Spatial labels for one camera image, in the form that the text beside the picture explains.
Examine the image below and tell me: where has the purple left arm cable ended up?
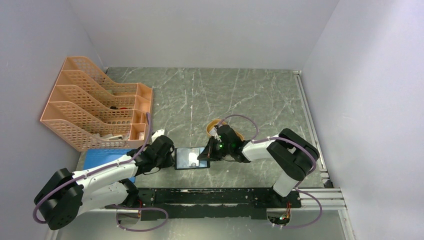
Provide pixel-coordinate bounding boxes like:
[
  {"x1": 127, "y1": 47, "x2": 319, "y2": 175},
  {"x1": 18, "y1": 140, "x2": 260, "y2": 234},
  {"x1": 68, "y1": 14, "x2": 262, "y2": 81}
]
[{"x1": 32, "y1": 111, "x2": 153, "y2": 224}]

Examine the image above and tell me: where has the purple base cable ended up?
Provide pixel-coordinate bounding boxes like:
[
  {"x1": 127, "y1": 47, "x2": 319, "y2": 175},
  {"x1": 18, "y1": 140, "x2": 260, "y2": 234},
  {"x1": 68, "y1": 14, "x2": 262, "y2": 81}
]
[
  {"x1": 269, "y1": 187, "x2": 324, "y2": 230},
  {"x1": 109, "y1": 204, "x2": 169, "y2": 233}
]

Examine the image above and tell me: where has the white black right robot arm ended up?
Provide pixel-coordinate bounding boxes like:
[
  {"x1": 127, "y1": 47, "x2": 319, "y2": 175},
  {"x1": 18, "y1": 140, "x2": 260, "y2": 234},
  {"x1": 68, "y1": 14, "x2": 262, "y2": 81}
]
[{"x1": 197, "y1": 124, "x2": 320, "y2": 207}]

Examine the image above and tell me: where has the orange oval tray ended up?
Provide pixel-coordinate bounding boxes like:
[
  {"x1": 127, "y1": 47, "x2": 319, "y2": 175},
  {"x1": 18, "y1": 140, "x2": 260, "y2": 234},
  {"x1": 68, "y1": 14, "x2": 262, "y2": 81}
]
[{"x1": 206, "y1": 118, "x2": 227, "y2": 137}]

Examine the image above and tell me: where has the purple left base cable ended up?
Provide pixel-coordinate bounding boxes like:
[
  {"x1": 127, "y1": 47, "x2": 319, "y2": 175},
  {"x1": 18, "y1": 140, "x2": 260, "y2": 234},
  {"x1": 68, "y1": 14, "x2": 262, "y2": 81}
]
[{"x1": 109, "y1": 204, "x2": 169, "y2": 233}]

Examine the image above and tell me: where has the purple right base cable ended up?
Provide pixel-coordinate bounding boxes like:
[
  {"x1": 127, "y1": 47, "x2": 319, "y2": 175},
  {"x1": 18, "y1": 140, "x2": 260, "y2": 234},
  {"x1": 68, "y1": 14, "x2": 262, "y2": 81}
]
[{"x1": 269, "y1": 187, "x2": 324, "y2": 230}]

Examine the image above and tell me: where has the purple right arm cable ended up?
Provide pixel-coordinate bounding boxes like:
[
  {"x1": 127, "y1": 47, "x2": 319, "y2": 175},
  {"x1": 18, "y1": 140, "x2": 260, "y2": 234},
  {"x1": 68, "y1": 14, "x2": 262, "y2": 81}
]
[{"x1": 215, "y1": 114, "x2": 319, "y2": 188}]

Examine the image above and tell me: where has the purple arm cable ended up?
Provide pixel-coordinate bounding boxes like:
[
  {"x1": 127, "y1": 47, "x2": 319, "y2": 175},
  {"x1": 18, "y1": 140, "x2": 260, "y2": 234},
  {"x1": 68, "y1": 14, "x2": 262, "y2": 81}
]
[
  {"x1": 32, "y1": 111, "x2": 153, "y2": 224},
  {"x1": 215, "y1": 114, "x2": 319, "y2": 188}
]

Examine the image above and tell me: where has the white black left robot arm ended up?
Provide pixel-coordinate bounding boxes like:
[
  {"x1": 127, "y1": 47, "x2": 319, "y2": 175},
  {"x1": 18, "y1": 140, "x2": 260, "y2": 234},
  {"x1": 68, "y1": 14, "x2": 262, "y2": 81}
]
[{"x1": 33, "y1": 135, "x2": 175, "y2": 230}]

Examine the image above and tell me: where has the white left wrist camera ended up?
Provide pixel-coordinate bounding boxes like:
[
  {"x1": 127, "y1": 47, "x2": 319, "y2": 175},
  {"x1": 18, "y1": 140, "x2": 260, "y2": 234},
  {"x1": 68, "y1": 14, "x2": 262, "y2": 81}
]
[{"x1": 151, "y1": 129, "x2": 167, "y2": 143}]

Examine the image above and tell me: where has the black leather card holder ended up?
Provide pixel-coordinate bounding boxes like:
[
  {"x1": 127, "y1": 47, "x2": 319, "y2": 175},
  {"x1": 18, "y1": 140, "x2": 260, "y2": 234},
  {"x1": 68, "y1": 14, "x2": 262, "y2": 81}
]
[{"x1": 174, "y1": 147, "x2": 210, "y2": 170}]

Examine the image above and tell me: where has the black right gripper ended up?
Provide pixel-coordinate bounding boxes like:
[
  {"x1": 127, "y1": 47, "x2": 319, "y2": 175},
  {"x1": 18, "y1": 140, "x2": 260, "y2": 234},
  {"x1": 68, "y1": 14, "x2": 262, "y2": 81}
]
[{"x1": 197, "y1": 135, "x2": 233, "y2": 162}]

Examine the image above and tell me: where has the orange mesh file organizer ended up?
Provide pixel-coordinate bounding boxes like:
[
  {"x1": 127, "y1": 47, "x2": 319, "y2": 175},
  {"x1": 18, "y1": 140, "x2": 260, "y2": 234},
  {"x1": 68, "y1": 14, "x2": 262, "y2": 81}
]
[{"x1": 40, "y1": 56, "x2": 154, "y2": 152}]

